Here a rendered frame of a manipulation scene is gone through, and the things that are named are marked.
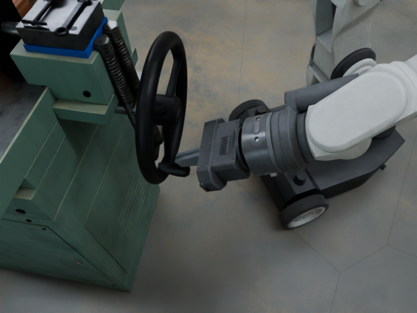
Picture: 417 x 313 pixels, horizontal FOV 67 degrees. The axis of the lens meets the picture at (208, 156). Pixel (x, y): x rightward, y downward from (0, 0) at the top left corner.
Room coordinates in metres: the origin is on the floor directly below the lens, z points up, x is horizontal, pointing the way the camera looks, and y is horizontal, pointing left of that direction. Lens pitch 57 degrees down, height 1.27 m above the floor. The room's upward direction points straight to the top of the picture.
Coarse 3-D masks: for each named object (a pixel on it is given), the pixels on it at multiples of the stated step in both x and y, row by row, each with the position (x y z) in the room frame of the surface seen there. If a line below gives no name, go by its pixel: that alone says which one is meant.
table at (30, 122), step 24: (120, 0) 0.72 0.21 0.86; (0, 72) 0.42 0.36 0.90; (0, 96) 0.36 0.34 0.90; (24, 96) 0.36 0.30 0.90; (48, 96) 0.37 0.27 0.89; (0, 120) 0.31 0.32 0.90; (24, 120) 0.31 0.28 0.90; (48, 120) 0.34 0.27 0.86; (96, 120) 0.35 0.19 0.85; (0, 144) 0.26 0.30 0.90; (24, 144) 0.28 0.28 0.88; (0, 168) 0.23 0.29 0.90; (24, 168) 0.25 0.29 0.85; (0, 192) 0.20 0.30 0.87; (0, 216) 0.18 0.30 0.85
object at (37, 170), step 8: (56, 120) 0.36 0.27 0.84; (64, 120) 0.37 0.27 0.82; (72, 120) 0.39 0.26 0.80; (56, 128) 0.35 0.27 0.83; (64, 128) 0.36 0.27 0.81; (48, 136) 0.32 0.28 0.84; (56, 136) 0.34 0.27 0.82; (64, 136) 0.35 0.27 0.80; (48, 144) 0.31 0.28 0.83; (56, 144) 0.33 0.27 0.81; (40, 152) 0.29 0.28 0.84; (48, 152) 0.30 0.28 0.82; (40, 160) 0.28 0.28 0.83; (48, 160) 0.29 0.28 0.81; (32, 168) 0.26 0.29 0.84; (40, 168) 0.27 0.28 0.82; (32, 176) 0.25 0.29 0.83; (40, 176) 0.26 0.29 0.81; (24, 184) 0.24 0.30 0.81; (32, 184) 0.24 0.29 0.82
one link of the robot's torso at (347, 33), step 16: (320, 0) 0.80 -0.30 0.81; (336, 0) 0.72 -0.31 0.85; (352, 0) 0.68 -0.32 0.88; (368, 0) 0.68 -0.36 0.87; (320, 16) 0.80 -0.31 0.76; (336, 16) 0.71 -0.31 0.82; (352, 16) 0.69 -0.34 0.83; (368, 16) 0.74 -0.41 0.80; (320, 32) 0.81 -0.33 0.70; (336, 32) 0.70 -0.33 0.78; (352, 32) 0.73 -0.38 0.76; (368, 32) 0.75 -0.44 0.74; (320, 48) 0.79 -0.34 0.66; (336, 48) 0.72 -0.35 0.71; (352, 48) 0.74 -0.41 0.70; (368, 48) 0.76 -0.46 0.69; (320, 64) 0.78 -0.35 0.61; (336, 64) 0.73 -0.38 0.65; (352, 64) 0.72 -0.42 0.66
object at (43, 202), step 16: (80, 128) 0.40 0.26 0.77; (64, 144) 0.34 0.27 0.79; (80, 144) 0.38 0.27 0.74; (64, 160) 0.32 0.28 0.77; (80, 160) 0.35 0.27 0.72; (48, 176) 0.27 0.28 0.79; (64, 176) 0.30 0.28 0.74; (16, 192) 0.24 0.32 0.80; (32, 192) 0.24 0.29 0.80; (48, 192) 0.25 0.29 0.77; (64, 192) 0.28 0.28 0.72; (16, 208) 0.23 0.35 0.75; (32, 208) 0.22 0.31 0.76; (48, 208) 0.23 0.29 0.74
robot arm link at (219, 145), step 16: (272, 112) 0.29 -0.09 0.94; (208, 128) 0.31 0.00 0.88; (224, 128) 0.30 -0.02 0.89; (240, 128) 0.29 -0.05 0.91; (256, 128) 0.26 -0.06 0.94; (208, 144) 0.28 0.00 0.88; (224, 144) 0.27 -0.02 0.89; (240, 144) 0.26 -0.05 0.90; (256, 144) 0.24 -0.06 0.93; (208, 160) 0.25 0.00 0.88; (224, 160) 0.24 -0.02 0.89; (240, 160) 0.24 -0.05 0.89; (256, 160) 0.23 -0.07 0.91; (272, 160) 0.22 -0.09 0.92; (208, 176) 0.23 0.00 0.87; (224, 176) 0.23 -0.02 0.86; (240, 176) 0.23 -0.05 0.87
